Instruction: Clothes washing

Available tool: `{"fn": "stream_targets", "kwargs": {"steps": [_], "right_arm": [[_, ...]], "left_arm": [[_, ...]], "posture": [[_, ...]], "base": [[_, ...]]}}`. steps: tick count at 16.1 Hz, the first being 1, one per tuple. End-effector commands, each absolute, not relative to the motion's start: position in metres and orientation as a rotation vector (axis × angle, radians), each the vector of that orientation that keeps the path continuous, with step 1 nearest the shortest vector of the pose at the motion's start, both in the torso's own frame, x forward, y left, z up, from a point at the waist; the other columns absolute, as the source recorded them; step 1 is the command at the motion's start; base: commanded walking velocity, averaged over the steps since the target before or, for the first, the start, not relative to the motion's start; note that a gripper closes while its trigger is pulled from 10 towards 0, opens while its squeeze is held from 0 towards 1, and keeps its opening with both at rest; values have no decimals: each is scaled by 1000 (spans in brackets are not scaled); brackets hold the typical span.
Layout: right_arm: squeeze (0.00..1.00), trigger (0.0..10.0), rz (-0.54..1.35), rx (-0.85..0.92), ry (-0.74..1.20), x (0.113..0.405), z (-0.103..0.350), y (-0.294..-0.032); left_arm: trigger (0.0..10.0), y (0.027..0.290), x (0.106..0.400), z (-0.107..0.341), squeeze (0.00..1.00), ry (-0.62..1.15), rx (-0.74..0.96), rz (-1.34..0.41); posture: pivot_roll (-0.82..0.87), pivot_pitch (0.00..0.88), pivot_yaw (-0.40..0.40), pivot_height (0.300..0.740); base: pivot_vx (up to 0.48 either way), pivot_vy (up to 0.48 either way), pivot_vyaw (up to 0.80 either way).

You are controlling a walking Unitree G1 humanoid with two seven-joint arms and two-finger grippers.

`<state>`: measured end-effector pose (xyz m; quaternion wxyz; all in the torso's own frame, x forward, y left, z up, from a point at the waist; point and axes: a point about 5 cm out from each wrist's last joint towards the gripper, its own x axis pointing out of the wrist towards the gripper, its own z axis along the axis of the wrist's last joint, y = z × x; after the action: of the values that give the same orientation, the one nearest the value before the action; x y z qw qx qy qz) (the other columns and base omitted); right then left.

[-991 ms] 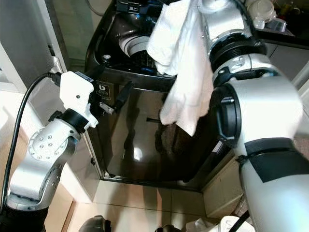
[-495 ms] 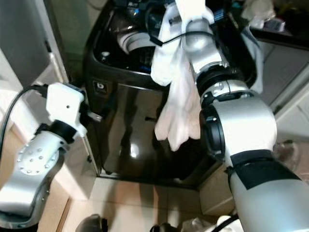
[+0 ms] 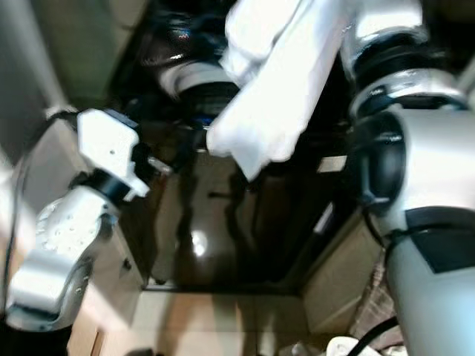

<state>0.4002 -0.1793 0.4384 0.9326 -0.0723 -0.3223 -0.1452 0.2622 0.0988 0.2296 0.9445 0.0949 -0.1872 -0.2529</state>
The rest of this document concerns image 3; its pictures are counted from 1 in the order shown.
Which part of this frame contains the white cloth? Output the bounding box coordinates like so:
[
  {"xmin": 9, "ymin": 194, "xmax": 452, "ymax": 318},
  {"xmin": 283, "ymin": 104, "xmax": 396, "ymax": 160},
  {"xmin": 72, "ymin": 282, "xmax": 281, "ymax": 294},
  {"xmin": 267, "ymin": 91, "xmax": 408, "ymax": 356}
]
[{"xmin": 206, "ymin": 0, "xmax": 353, "ymax": 182}]

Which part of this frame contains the black top-load washing machine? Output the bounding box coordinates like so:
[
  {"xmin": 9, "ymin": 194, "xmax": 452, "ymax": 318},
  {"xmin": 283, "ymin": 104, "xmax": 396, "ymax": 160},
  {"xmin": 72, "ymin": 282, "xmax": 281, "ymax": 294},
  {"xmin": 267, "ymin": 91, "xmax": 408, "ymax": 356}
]
[{"xmin": 111, "ymin": 0, "xmax": 379, "ymax": 290}]

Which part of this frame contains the grey door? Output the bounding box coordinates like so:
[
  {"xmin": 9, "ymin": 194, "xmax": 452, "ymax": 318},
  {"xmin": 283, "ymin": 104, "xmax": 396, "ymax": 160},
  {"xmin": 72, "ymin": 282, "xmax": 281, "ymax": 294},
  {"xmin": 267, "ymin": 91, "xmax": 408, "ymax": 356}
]
[{"xmin": 0, "ymin": 0, "xmax": 60, "ymax": 149}]

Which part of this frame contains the white washer label sticker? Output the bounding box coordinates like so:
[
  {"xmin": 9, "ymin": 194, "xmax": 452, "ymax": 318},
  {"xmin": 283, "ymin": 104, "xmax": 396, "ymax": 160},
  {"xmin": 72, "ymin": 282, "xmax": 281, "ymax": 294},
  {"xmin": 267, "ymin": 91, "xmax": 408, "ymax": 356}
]
[{"xmin": 315, "ymin": 154, "xmax": 349, "ymax": 176}]

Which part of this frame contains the brown plaid cloth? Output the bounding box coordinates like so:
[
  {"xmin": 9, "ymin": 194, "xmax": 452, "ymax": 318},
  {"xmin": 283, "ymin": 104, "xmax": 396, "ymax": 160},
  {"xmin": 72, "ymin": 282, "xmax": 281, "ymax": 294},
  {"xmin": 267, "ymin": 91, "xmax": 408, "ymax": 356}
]
[{"xmin": 349, "ymin": 282, "xmax": 398, "ymax": 349}]

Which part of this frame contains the white rounded plastic item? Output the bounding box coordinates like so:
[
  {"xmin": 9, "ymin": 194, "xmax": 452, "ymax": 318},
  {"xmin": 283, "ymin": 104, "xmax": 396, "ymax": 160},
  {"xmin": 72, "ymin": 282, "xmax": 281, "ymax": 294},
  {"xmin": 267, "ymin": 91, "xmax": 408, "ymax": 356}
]
[{"xmin": 327, "ymin": 336, "xmax": 363, "ymax": 356}]

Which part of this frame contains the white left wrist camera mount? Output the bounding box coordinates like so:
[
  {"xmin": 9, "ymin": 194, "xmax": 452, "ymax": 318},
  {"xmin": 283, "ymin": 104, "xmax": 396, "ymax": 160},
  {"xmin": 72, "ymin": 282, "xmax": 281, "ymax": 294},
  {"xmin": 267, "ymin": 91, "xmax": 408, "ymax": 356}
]
[{"xmin": 78, "ymin": 109, "xmax": 151, "ymax": 200}]

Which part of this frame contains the white washer tub ring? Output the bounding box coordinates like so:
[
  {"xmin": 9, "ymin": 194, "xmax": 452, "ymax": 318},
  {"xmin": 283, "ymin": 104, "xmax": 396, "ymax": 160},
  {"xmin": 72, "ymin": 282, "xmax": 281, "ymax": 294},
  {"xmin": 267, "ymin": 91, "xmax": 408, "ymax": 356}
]
[{"xmin": 156, "ymin": 59, "xmax": 238, "ymax": 123}]

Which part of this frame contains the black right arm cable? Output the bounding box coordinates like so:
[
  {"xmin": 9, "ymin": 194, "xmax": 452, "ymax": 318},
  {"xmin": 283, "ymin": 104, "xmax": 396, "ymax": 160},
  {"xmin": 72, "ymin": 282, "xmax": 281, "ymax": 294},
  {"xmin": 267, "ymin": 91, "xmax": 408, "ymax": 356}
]
[{"xmin": 345, "ymin": 315, "xmax": 402, "ymax": 356}]

